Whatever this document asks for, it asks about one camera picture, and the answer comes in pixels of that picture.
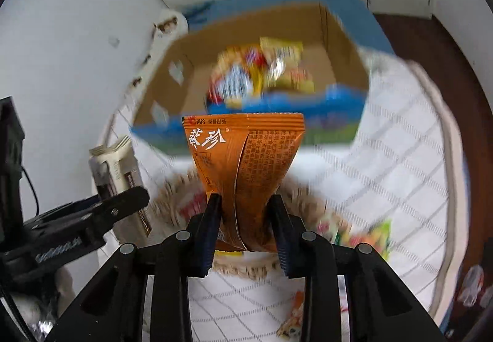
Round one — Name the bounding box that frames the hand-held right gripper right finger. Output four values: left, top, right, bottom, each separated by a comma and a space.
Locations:
266, 193, 443, 342

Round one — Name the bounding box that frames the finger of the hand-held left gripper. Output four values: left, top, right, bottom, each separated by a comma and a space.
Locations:
23, 186, 150, 246
71, 199, 103, 212

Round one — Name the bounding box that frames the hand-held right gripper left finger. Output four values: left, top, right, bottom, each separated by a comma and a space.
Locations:
45, 193, 223, 342

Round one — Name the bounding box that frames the white brown snack packet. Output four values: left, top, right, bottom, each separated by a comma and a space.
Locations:
88, 136, 153, 238

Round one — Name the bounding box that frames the orange snack packet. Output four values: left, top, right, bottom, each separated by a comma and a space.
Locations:
182, 113, 305, 252

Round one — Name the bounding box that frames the cardboard box with blue print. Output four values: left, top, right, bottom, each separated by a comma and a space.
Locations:
129, 1, 370, 154

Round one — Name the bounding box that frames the pile of assorted snacks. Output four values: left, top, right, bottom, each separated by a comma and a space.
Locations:
206, 37, 314, 109

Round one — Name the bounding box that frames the yellow snack pouch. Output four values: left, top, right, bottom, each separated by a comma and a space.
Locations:
214, 238, 244, 257

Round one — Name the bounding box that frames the red white snack bag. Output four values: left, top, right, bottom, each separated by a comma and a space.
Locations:
175, 188, 209, 228

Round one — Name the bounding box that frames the green colourful candy bag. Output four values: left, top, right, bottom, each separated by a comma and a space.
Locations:
331, 219, 393, 263

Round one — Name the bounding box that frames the white bear print pillow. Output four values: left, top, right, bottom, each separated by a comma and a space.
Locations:
129, 9, 189, 96

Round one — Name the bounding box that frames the white red plastic bag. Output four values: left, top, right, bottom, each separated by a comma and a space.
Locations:
458, 265, 485, 308

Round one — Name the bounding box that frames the black cable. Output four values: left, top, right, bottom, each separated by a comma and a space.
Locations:
21, 167, 40, 216

